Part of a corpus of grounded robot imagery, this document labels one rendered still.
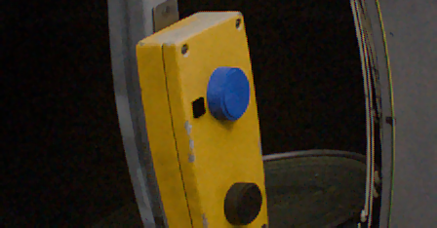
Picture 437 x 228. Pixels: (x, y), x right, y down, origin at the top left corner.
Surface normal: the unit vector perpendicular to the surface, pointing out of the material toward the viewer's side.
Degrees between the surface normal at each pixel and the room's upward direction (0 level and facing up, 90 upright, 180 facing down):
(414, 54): 90
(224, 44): 90
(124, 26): 90
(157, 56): 90
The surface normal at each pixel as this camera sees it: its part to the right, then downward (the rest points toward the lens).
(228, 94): 0.84, 0.06
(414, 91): -0.54, 0.32
